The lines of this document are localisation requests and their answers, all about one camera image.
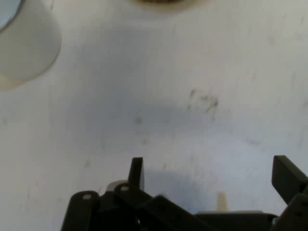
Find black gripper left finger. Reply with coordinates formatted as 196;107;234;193
60;157;213;231

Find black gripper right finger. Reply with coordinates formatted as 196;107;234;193
271;155;308;231

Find white enamel mug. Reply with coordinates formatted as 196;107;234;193
0;0;63;91

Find brown wooden mug tree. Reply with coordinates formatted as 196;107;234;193
131;0;193;11

